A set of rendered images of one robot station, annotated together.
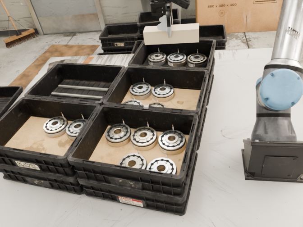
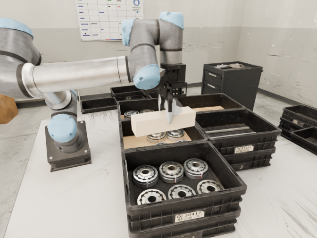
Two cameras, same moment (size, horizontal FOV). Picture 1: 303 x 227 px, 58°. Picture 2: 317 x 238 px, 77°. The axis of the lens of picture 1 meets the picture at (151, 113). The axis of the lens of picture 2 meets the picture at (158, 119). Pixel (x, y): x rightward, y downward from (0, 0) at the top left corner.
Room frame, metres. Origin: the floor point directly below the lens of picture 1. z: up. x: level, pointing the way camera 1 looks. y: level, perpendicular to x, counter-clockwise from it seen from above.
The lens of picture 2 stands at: (1.68, -0.54, 1.42)
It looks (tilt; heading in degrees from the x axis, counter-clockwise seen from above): 26 degrees down; 146
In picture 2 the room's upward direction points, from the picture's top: straight up
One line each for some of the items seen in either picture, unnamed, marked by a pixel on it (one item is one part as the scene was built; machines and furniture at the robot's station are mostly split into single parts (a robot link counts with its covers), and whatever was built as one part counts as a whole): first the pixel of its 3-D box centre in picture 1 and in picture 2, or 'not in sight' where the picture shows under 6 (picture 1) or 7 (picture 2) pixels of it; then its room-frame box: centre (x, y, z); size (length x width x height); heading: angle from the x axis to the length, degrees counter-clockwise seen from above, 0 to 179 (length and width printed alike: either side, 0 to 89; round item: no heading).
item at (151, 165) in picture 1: (161, 169); (131, 113); (0.58, 0.00, 0.86); 0.10 x 0.10 x 0.01
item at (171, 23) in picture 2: not in sight; (170, 31); (1.14, -0.12, 1.39); 0.09 x 0.08 x 0.11; 68
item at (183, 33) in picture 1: (171, 34); (163, 120); (1.13, -0.14, 1.08); 0.24 x 0.06 x 0.06; 77
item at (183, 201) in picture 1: (141, 165); not in sight; (0.69, 0.07, 0.76); 0.40 x 0.30 x 0.12; 68
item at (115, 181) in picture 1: (137, 147); (149, 115); (0.69, 0.07, 0.87); 0.40 x 0.30 x 0.11; 68
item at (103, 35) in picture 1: (123, 45); not in sight; (2.68, 0.18, 0.31); 0.40 x 0.30 x 0.34; 77
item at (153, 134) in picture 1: (143, 135); not in sight; (0.75, 0.04, 0.86); 0.10 x 0.10 x 0.01
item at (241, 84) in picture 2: not in sight; (227, 97); (0.03, 1.78, 0.45); 0.60 x 0.45 x 0.90; 77
